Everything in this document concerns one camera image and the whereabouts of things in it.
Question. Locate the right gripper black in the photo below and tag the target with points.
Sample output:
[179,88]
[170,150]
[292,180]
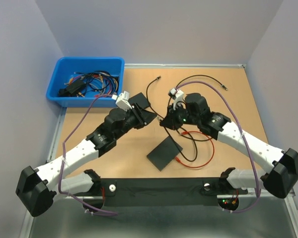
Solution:
[170,120]

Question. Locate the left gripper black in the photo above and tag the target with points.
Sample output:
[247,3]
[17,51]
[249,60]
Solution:
[142,117]

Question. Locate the black network switch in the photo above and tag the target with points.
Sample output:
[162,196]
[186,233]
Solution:
[164,153]
[140,100]

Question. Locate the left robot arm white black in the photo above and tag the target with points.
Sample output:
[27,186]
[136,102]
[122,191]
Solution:
[39,188]

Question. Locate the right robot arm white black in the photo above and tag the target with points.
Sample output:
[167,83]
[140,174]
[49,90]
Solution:
[279,168]

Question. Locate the black base mat strip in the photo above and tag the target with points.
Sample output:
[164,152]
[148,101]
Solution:
[122,192]

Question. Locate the blue plastic bin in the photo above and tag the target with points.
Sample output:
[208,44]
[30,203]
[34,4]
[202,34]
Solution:
[77,81]

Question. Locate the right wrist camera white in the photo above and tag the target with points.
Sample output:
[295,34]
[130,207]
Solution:
[177,96]

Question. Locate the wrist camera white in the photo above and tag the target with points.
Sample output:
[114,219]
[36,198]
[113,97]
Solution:
[177,96]
[122,100]

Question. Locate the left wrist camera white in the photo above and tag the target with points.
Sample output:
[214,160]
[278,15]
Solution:
[122,100]

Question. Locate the aluminium frame rail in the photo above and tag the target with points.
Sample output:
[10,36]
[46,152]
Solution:
[256,214]

